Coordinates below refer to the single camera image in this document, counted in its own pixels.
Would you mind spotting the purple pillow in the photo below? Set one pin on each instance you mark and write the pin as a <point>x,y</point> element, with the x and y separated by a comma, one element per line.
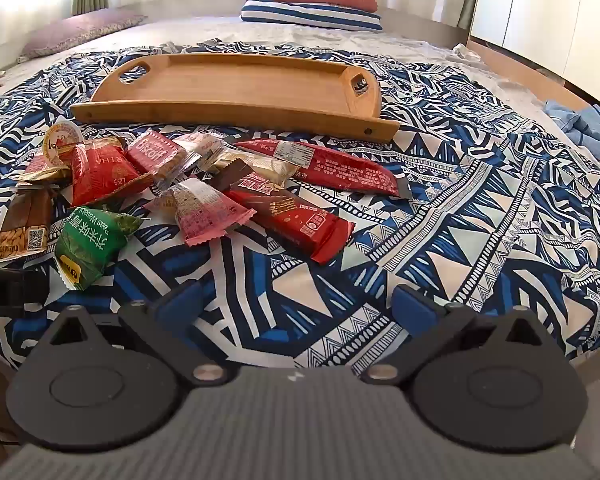
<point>80,32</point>

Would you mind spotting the dark red snack bar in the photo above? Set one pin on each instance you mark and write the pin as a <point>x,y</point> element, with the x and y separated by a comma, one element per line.
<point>290,215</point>

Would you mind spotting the wooden base board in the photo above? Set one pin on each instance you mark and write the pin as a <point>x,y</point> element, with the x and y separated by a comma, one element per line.
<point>520,67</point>

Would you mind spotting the brown almond snack packet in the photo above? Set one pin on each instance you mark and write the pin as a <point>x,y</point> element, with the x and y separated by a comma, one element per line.
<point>25,220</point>

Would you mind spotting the long red snack bar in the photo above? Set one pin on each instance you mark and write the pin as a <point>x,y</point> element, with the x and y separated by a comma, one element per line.
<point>340,167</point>

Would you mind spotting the light blue cloth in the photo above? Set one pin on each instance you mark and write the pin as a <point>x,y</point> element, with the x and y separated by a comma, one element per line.
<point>585,127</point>

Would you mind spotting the white wardrobe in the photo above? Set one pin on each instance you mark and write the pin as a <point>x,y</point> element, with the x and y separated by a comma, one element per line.
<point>545,5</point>

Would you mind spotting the wooden tray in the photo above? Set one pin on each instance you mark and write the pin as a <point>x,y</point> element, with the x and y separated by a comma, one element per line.
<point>240,85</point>

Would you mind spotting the blue patterned blanket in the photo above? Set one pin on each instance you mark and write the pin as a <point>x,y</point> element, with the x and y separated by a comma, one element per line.
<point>480,200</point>

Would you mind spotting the clear cream snack packet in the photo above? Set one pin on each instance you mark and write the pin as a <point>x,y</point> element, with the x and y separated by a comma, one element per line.
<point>267,165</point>

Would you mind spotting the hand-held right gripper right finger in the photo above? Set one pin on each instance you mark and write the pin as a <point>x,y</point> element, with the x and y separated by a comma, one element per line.
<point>414,307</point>

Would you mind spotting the grey bed sheet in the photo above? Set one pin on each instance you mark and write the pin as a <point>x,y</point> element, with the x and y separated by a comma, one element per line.
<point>280,30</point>

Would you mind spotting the jelly cup with orange lid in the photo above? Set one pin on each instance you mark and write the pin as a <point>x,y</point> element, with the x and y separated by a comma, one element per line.
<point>62,140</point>

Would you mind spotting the red square snack packet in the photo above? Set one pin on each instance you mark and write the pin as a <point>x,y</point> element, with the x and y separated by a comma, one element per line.
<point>100,170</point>

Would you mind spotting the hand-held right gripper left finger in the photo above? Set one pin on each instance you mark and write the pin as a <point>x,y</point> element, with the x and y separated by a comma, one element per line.
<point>180,305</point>

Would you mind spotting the blue striped pillow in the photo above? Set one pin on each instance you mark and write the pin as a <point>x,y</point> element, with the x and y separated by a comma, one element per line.
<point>310,14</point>

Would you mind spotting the green pea snack packet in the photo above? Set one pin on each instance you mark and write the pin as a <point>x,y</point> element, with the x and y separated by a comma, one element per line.
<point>90,245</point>

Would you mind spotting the crumpled white wrapper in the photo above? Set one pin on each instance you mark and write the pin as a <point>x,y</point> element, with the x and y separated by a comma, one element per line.
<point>467,51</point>

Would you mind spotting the red biscuit packet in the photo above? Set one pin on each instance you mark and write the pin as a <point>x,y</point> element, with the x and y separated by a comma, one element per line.
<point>155,152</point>

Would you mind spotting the pink and white snack packet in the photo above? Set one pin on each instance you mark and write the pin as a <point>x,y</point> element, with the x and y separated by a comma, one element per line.
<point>202,144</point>

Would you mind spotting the small red snack packet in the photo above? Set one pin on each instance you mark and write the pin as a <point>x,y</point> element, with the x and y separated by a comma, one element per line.
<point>42,162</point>

